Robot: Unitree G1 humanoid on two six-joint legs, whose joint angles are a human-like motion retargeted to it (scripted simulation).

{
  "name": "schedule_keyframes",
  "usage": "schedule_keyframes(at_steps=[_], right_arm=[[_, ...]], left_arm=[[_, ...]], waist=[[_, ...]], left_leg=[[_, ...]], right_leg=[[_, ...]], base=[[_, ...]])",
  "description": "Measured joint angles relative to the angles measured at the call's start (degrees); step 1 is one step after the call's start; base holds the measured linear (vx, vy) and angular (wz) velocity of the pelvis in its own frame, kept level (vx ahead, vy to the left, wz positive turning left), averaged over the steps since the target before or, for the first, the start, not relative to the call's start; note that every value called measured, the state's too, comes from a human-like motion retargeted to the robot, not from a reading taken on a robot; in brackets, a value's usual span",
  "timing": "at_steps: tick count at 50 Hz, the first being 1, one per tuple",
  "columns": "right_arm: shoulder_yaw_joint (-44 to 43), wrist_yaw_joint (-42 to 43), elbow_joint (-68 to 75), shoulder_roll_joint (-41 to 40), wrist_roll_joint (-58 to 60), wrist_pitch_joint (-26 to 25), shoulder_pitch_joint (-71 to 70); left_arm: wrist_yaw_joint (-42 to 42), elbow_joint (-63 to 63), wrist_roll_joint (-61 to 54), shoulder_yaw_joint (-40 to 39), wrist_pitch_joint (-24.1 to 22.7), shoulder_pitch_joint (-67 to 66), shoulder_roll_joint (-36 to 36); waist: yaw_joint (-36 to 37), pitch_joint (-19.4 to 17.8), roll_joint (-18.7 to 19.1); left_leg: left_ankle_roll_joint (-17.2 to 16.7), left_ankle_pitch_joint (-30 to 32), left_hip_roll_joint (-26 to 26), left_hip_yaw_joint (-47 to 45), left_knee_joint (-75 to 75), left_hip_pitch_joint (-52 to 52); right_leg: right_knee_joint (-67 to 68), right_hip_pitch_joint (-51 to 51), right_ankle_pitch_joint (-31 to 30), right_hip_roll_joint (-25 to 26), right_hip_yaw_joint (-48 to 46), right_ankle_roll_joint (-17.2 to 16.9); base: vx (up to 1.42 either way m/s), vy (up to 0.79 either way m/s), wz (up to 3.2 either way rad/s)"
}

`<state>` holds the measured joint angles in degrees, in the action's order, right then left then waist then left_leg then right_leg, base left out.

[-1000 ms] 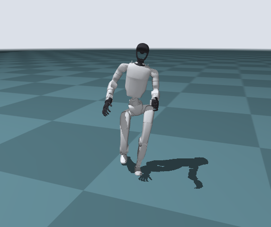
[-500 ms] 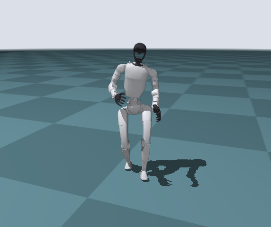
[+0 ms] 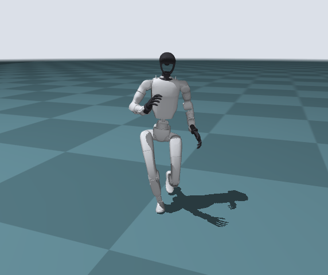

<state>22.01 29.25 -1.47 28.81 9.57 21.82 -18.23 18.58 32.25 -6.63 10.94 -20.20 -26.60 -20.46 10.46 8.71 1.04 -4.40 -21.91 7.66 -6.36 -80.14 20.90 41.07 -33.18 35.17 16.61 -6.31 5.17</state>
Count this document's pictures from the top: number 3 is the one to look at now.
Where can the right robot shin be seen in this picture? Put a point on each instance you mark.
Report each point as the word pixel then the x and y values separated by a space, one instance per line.
pixel 156 189

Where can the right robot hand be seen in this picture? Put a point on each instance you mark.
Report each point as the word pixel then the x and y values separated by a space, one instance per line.
pixel 148 106

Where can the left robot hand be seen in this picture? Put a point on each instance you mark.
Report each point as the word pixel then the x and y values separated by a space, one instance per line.
pixel 197 135

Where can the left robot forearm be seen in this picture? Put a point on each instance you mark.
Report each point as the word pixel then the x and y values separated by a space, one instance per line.
pixel 190 117

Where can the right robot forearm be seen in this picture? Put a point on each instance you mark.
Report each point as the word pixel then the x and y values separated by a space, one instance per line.
pixel 137 109

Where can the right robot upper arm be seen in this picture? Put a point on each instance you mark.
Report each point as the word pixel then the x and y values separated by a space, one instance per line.
pixel 144 86

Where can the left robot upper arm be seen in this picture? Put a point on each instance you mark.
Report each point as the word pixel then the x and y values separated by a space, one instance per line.
pixel 185 90

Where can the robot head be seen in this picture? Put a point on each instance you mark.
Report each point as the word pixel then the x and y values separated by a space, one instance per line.
pixel 166 58

